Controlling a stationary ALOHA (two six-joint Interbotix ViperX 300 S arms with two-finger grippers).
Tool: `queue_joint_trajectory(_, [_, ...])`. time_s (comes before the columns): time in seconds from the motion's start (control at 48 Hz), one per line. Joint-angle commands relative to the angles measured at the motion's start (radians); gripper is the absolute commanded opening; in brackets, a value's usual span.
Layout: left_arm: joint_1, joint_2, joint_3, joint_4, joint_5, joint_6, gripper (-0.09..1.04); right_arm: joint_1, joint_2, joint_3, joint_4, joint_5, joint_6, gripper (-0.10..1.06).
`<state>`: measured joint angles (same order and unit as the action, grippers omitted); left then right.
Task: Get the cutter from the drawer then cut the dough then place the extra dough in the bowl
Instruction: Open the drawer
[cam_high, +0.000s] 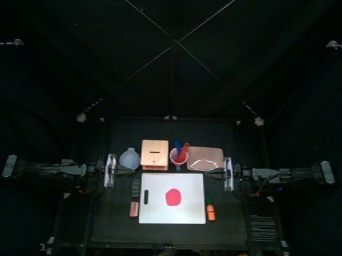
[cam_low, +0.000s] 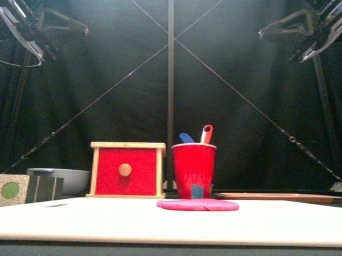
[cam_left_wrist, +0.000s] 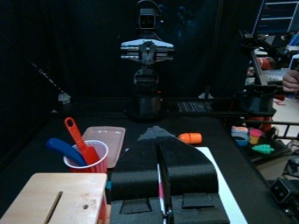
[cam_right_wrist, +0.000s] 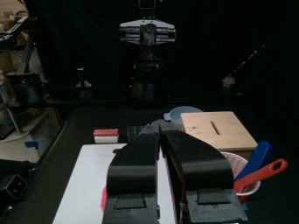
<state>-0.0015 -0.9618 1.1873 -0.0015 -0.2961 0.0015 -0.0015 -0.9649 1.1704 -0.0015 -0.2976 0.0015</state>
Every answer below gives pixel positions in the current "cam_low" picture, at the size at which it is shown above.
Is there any red drawer with wooden knob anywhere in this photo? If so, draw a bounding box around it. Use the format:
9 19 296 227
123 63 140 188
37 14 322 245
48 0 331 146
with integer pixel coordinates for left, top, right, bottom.
95 148 157 196

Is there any grey bowl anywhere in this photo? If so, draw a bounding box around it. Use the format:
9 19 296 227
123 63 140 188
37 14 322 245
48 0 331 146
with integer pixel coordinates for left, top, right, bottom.
25 167 91 197

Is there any pink flat dough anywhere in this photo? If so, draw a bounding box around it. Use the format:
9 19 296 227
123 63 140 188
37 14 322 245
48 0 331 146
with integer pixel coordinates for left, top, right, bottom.
155 198 240 212

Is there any red toy utensil with hole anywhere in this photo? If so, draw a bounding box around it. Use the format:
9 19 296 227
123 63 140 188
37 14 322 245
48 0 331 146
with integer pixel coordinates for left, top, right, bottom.
199 124 215 145

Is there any blue toy utensil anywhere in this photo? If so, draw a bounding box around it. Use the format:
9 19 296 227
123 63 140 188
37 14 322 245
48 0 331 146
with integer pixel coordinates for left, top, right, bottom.
177 132 196 145

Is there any red plastic cup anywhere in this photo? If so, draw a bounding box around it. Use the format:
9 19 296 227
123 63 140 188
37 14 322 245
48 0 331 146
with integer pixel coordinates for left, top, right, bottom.
169 142 217 200

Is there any dark striped block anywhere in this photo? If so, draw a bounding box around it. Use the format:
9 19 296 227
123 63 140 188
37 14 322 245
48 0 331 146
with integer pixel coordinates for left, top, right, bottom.
25 175 65 204

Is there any copper brown tray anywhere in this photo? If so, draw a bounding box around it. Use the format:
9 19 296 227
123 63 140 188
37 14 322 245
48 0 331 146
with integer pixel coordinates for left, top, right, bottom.
212 192 342 205

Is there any white cutting board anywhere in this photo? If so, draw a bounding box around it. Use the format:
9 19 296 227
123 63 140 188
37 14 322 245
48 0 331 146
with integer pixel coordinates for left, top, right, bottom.
0 196 342 248

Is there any thin diagonal brace wire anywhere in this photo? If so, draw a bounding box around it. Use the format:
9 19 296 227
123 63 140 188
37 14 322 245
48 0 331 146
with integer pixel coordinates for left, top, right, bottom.
0 0 225 175
128 0 342 183

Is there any black vertical frame pole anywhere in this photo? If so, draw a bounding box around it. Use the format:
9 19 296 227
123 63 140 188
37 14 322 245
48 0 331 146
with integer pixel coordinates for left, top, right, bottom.
165 0 176 192

